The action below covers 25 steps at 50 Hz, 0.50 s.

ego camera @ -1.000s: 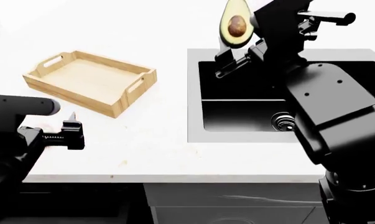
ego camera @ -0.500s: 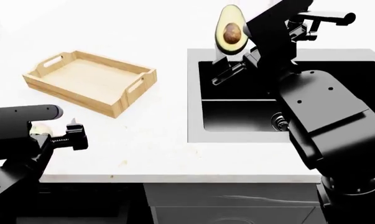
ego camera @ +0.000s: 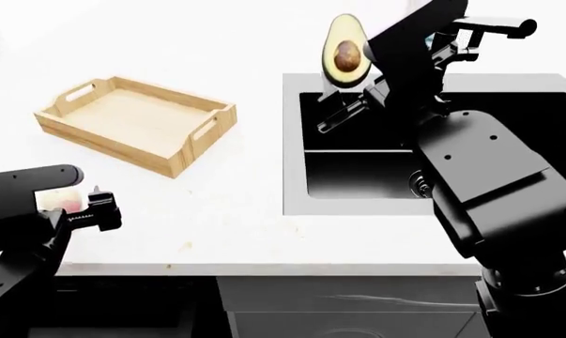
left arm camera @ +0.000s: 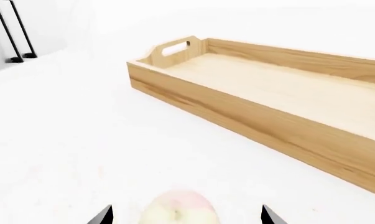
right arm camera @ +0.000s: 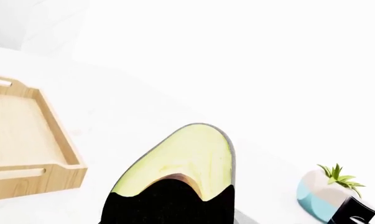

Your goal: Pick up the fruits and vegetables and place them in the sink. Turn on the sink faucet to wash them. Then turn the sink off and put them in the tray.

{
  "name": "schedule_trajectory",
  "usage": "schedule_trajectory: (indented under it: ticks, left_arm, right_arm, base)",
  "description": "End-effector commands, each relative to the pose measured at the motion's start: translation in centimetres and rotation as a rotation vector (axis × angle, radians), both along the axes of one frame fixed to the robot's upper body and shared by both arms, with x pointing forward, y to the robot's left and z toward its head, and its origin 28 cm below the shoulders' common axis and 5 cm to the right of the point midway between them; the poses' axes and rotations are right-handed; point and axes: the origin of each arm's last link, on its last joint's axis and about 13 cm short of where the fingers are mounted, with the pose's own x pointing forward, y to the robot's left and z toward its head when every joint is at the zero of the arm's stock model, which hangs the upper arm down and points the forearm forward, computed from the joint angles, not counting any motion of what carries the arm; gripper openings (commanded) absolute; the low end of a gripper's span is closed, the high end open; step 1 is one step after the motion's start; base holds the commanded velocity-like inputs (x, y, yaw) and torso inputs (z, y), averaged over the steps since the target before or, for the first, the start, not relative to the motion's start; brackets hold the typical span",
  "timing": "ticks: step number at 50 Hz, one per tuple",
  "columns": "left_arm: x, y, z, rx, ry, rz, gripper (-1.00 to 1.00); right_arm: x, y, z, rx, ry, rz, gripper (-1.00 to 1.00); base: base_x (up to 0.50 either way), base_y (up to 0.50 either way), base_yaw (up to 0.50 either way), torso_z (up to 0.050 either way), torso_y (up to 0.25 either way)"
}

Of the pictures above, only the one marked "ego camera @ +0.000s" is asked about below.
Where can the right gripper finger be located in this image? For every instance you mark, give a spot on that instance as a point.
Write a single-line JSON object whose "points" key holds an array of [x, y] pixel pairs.
{"points": [[329, 92], [372, 51]]}

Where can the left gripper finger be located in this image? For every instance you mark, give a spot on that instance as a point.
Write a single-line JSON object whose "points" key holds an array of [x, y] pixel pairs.
{"points": [[106, 211]]}

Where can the pale pink fruit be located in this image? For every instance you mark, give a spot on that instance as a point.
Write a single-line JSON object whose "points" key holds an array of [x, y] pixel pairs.
{"points": [[66, 200]]}

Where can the black sink faucet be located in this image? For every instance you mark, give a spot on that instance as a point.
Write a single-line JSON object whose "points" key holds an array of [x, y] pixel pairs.
{"points": [[494, 30]]}

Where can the black sink with grey rim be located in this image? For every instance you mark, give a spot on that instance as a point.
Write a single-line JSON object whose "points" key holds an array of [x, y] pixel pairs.
{"points": [[357, 169]]}

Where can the avocado half with pit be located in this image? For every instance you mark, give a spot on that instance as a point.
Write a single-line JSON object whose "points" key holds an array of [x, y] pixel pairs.
{"points": [[346, 56]]}

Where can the black under-counter cabinet front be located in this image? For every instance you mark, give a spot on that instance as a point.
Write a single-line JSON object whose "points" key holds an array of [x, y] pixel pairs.
{"points": [[137, 310]]}

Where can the dark grey cabinet door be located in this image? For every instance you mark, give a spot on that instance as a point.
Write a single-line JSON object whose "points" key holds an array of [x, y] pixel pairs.
{"points": [[348, 310]]}

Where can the round metal sink drain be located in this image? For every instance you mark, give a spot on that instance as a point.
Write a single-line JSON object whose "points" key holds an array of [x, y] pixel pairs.
{"points": [[419, 183]]}

